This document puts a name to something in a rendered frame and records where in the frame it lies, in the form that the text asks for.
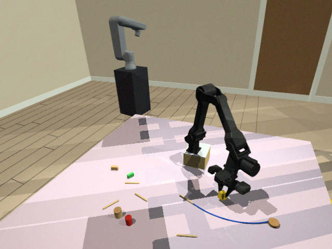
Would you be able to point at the red cylinder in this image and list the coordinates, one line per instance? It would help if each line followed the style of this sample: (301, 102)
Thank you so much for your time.
(128, 219)

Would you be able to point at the small green block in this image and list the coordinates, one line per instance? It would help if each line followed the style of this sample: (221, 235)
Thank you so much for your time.
(130, 175)

